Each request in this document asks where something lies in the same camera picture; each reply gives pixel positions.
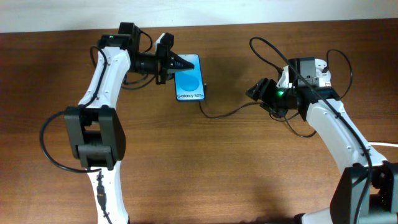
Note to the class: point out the white power strip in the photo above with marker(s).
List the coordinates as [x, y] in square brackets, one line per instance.
[323, 76]

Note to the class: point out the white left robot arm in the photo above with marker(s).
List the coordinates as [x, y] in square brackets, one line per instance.
[95, 133]

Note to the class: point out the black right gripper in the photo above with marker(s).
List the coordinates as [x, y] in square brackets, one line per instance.
[268, 94]

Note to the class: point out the blue smartphone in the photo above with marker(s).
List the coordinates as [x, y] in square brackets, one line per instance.
[189, 84]

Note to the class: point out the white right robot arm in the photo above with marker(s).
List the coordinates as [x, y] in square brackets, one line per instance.
[367, 190]

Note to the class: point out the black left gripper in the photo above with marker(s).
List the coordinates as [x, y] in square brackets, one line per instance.
[162, 63]

